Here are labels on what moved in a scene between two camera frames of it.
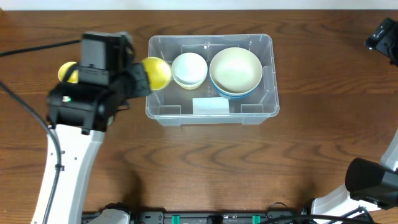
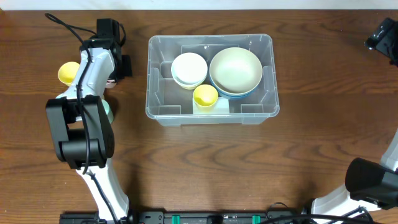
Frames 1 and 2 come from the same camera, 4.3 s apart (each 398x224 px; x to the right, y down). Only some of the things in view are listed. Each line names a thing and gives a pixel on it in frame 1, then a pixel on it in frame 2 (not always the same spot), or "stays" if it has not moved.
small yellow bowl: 190,87 stays
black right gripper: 382,38 stays
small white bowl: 189,69 stays
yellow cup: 158,71 to 205,95
